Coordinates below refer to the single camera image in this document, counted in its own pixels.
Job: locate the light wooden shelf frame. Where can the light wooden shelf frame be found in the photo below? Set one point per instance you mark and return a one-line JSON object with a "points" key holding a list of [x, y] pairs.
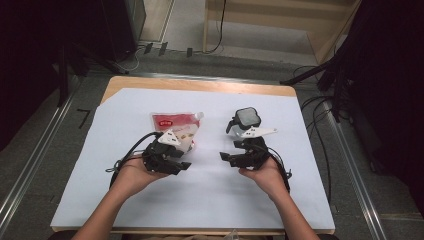
{"points": [[260, 20]]}

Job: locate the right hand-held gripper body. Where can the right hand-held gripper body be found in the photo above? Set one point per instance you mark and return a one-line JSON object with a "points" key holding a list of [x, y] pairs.
{"points": [[253, 153]]}

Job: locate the metal floor rail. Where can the metal floor rail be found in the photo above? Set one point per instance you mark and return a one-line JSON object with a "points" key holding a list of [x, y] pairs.
{"points": [[200, 77], [356, 180], [33, 160]]}

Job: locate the black curtain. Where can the black curtain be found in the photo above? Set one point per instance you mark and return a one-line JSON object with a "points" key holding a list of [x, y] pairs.
{"points": [[393, 83]]}

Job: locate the person's right hand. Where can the person's right hand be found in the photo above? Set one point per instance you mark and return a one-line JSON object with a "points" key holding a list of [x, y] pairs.
{"points": [[266, 180]]}

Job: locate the red and clear spout pouch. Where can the red and clear spout pouch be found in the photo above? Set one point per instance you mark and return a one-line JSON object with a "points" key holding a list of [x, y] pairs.
{"points": [[176, 125]]}

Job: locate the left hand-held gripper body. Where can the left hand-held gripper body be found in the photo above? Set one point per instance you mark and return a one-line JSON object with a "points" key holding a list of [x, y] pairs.
{"points": [[159, 159]]}

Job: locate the clear container with black lid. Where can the clear container with black lid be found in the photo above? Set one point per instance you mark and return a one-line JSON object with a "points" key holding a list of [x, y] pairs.
{"points": [[246, 118]]}

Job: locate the white paper sheet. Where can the white paper sheet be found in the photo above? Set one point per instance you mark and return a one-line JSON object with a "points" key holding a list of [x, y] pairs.
{"points": [[206, 200]]}

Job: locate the black cabinet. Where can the black cabinet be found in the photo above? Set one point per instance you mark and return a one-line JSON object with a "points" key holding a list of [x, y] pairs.
{"points": [[123, 26]]}

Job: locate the wooden table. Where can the wooden table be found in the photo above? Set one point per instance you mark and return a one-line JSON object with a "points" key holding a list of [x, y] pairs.
{"points": [[200, 85]]}

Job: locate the person's left hand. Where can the person's left hand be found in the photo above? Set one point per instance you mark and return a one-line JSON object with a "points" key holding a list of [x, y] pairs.
{"points": [[133, 175]]}

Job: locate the black tripod stand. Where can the black tripod stand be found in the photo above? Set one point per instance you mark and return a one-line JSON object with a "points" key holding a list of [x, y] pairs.
{"points": [[326, 71]]}

